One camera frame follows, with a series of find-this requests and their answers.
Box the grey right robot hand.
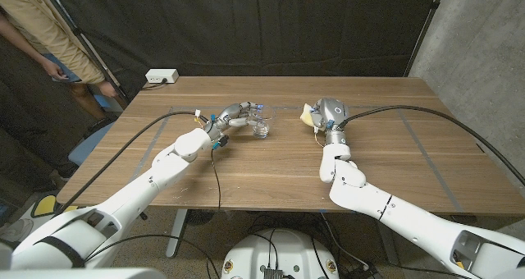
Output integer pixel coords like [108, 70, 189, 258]
[308, 97, 350, 147]

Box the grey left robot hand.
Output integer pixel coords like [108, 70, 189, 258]
[203, 101, 266, 141]

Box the clear glass cup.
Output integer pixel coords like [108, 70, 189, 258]
[249, 104, 276, 140]

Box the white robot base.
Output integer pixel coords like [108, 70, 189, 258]
[221, 228, 340, 279]

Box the white power strip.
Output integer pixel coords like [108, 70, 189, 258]
[144, 68, 180, 85]

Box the black backdrop curtain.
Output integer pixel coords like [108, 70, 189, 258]
[40, 0, 442, 102]

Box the black backdrop pole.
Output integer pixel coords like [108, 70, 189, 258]
[38, 0, 132, 106]
[404, 0, 448, 78]

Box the white table leg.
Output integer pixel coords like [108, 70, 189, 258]
[166, 208, 189, 258]

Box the grey table leg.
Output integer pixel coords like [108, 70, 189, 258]
[372, 219, 399, 267]

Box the blue stool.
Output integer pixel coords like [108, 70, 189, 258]
[67, 121, 118, 167]

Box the yellow and black floor object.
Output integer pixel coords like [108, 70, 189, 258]
[30, 193, 79, 218]

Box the person in tan shirt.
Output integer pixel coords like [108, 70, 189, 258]
[0, 0, 124, 120]

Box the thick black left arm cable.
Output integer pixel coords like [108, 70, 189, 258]
[52, 110, 210, 217]

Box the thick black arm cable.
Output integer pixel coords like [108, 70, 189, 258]
[336, 104, 525, 188]
[52, 110, 210, 217]

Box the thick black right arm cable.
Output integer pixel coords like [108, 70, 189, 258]
[336, 104, 525, 188]

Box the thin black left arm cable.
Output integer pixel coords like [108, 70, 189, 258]
[210, 148, 222, 213]

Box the black power strip cable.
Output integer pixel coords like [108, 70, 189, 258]
[141, 78, 168, 91]

